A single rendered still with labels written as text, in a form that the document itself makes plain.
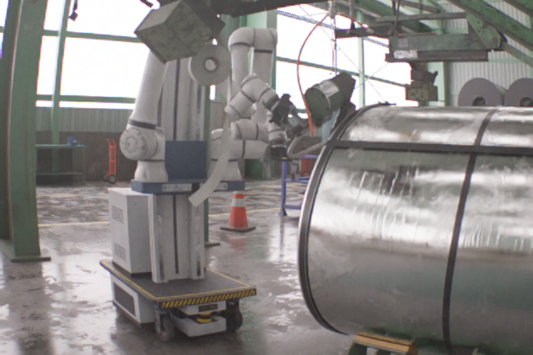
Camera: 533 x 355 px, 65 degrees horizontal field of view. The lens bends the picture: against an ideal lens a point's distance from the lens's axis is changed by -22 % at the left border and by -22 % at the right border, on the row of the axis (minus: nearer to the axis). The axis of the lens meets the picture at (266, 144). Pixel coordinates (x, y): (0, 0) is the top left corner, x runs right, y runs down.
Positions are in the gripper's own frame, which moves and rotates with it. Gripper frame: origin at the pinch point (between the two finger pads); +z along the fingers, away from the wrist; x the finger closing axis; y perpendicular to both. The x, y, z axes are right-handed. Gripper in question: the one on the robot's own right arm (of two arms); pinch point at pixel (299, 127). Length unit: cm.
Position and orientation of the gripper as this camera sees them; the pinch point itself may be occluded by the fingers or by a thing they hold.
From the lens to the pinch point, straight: 230.0
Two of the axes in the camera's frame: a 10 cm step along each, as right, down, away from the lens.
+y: -6.9, 4.2, -5.9
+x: 2.7, -6.1, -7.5
